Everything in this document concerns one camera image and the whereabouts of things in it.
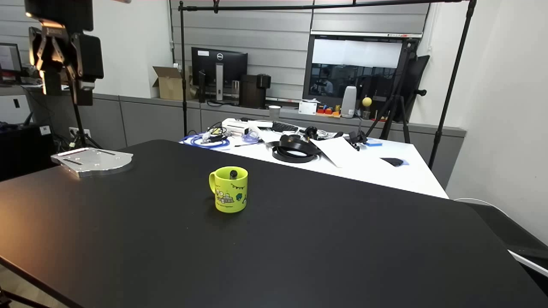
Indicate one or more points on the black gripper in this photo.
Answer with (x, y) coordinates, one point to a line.
(86, 57)

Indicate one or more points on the yellow-green mug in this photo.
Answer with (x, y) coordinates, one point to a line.
(230, 194)

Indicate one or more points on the brown cardboard box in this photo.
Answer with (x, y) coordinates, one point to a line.
(168, 83)

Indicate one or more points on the white plastic bag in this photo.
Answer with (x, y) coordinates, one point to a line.
(95, 160)

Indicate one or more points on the black cabinet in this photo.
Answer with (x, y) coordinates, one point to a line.
(26, 151)

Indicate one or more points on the black computer monitor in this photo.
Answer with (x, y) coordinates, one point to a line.
(218, 69)

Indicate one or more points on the black desktop box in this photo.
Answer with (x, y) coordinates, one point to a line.
(254, 91)

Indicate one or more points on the small white box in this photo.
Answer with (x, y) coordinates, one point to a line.
(309, 106)

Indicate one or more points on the red small items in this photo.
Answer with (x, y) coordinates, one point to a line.
(326, 110)

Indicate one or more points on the white upright device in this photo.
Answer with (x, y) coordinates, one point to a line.
(348, 101)

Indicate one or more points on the yellow ball on stand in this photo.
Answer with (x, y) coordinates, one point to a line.
(367, 101)

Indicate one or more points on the white table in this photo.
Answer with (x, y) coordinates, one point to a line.
(377, 172)

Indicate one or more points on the small black flat item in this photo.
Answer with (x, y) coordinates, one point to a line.
(394, 161)

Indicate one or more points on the black frame crossbar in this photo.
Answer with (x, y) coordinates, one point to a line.
(319, 6)

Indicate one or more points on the black camera tripod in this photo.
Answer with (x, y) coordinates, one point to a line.
(403, 86)

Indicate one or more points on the black slanted frame pole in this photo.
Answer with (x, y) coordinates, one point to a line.
(454, 79)

